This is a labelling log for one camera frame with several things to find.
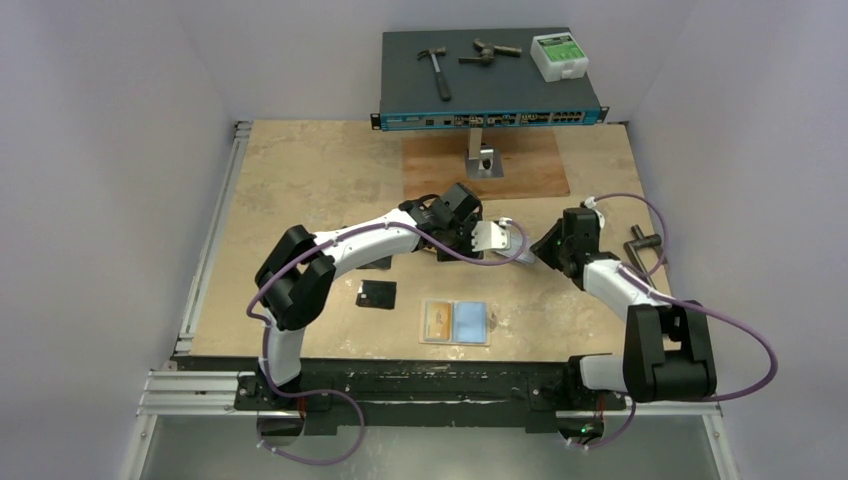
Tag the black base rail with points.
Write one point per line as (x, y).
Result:
(537, 397)

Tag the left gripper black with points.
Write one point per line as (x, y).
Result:
(467, 246)

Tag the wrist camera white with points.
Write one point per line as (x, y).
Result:
(489, 235)
(591, 203)

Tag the aluminium frame rail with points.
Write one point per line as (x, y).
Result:
(187, 422)

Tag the single gold credit card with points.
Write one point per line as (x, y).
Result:
(437, 321)

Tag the black VIP card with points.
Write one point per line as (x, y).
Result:
(377, 294)

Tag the dark metal crank handle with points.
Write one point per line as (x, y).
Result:
(639, 242)

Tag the metal clamp tool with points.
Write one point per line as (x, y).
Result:
(487, 52)

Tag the hammer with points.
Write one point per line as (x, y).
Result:
(442, 85)

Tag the white green box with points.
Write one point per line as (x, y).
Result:
(559, 57)

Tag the metal stand post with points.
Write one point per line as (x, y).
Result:
(482, 161)

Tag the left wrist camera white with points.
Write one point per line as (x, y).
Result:
(489, 235)

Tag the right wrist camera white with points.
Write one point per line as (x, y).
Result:
(591, 203)

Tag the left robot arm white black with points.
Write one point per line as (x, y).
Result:
(294, 281)

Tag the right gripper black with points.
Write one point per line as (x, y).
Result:
(553, 244)

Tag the wooden board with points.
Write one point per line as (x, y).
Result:
(530, 161)

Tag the blue network switch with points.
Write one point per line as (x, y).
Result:
(508, 93)

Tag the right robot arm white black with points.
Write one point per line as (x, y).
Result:
(667, 352)

